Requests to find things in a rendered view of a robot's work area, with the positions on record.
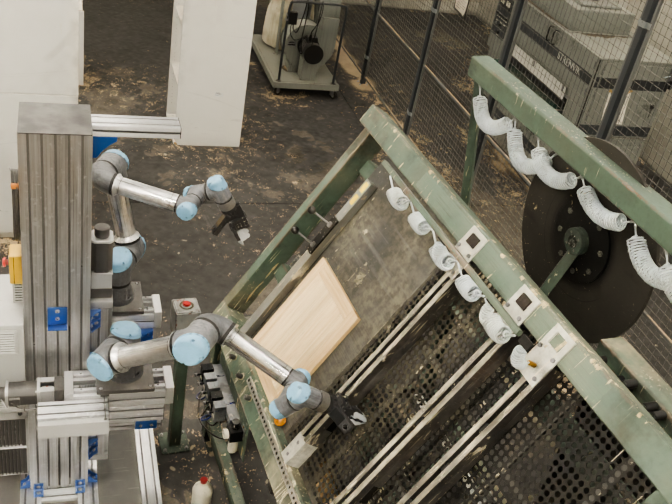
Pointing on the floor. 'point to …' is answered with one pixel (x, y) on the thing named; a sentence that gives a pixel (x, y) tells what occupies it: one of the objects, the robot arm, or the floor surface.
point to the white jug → (202, 492)
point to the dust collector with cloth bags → (300, 44)
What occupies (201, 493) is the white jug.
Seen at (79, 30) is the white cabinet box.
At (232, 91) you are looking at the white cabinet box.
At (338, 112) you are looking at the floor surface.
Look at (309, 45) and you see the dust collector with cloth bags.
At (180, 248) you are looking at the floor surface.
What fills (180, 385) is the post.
